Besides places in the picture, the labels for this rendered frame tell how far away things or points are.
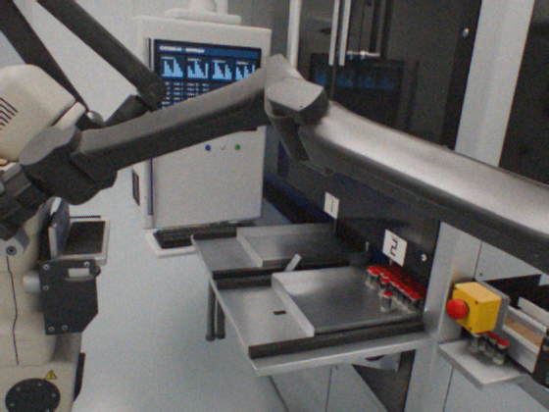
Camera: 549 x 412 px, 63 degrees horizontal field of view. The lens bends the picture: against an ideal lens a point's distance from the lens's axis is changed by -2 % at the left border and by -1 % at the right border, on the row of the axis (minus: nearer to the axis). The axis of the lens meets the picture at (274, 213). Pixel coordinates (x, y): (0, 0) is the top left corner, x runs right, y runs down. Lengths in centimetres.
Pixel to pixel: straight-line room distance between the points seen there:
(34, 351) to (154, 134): 58
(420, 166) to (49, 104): 66
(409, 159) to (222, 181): 139
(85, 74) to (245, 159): 459
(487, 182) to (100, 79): 595
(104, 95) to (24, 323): 532
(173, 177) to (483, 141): 113
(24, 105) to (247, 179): 109
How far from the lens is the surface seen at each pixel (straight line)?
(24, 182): 76
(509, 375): 102
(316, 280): 121
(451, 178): 41
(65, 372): 108
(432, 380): 111
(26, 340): 104
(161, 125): 63
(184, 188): 173
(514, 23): 93
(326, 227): 156
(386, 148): 45
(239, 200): 182
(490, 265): 104
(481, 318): 94
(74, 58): 622
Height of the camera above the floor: 141
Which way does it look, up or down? 18 degrees down
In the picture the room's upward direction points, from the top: 4 degrees clockwise
